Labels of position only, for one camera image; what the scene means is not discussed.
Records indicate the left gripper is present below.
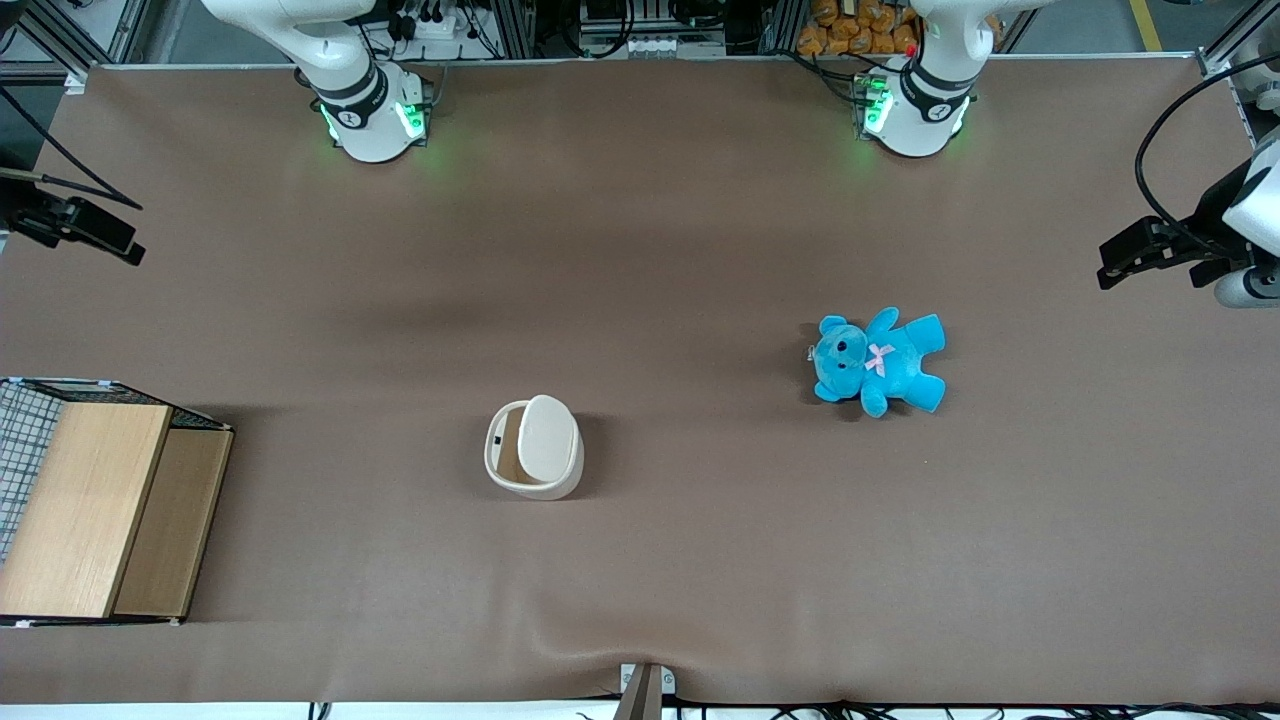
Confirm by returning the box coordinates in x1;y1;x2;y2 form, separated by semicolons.
1097;130;1280;291

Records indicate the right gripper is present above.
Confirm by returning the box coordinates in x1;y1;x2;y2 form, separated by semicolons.
0;180;146;266

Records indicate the white trash can lid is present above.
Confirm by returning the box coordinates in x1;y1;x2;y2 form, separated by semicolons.
517;395;583;484

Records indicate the white trash can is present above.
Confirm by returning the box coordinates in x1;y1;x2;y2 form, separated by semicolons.
484;398;585;501

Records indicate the wooden shelf box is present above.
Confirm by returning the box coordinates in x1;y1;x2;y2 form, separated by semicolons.
0;378;234;628

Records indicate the blue teddy bear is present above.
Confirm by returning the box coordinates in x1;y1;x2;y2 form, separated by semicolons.
808;307;947;419

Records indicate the brown table cover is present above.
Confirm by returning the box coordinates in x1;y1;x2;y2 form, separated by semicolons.
0;55;1280;707

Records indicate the long white power strip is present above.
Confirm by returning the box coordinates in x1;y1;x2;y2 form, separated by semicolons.
618;34;728;60

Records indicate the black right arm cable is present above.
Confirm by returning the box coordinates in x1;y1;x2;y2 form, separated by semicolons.
0;86;143;211

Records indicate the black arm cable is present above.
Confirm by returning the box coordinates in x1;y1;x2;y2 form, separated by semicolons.
1135;50;1280;256
0;86;143;211

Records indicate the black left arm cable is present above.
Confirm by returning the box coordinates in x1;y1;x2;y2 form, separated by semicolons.
1135;50;1280;256

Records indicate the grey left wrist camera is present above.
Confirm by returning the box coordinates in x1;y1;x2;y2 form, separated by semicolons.
1214;267;1280;309

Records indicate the aluminium frame post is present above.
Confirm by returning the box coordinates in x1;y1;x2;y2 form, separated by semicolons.
0;0;93;93
1195;0;1280;79

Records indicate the black wire mesh panel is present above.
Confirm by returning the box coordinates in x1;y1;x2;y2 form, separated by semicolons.
0;380;67;561

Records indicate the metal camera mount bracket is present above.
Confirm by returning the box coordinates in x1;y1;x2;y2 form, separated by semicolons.
613;662;677;720

